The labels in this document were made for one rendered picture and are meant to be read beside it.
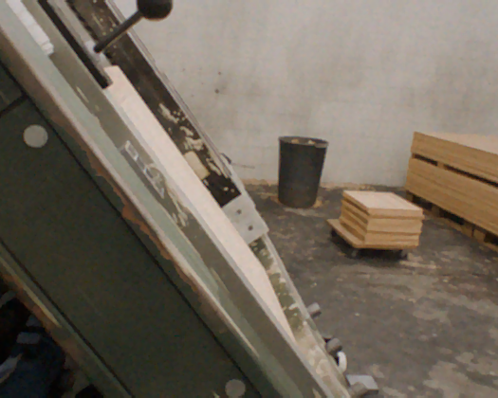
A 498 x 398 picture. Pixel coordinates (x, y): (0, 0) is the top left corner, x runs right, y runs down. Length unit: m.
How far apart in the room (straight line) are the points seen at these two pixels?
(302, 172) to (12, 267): 4.93
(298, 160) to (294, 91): 1.29
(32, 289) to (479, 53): 7.01
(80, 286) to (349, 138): 6.26
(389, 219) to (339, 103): 2.63
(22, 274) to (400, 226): 3.88
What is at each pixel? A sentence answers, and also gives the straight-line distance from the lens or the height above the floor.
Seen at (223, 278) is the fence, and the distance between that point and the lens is 0.65.
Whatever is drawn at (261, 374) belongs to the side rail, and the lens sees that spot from 0.42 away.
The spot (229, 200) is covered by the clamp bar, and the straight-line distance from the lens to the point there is 1.39.
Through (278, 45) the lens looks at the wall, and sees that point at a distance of 6.22.
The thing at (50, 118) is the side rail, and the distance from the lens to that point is 0.36.
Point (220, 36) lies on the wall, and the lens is 6.08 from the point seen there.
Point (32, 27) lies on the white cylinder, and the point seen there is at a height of 1.38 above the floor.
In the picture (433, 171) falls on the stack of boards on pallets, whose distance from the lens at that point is 5.76.
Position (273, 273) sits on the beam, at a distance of 1.23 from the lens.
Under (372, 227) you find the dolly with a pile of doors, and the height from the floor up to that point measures 0.26.
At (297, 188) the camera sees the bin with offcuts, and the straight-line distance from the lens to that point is 5.30.
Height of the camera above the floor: 1.36
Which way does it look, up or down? 13 degrees down
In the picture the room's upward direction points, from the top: 5 degrees clockwise
